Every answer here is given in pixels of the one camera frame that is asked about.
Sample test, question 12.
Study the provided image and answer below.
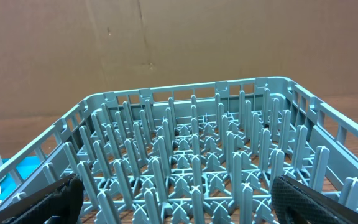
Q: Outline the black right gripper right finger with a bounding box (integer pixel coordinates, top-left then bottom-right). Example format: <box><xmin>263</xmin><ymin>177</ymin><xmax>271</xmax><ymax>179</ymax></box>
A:
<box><xmin>270</xmin><ymin>175</ymin><xmax>358</xmax><ymax>224</ymax></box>

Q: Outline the grey dishwasher rack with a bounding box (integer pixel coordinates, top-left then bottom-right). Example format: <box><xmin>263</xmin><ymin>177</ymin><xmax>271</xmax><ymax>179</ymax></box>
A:
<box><xmin>0</xmin><ymin>77</ymin><xmax>358</xmax><ymax>223</ymax></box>

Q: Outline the teal plastic tray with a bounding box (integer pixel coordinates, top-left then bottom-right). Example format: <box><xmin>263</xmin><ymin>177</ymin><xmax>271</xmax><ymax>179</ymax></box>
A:
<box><xmin>0</xmin><ymin>156</ymin><xmax>41</xmax><ymax>201</ymax></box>

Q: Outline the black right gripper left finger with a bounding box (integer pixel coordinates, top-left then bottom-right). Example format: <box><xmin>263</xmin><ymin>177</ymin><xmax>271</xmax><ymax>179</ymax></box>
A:
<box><xmin>0</xmin><ymin>174</ymin><xmax>85</xmax><ymax>224</ymax></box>

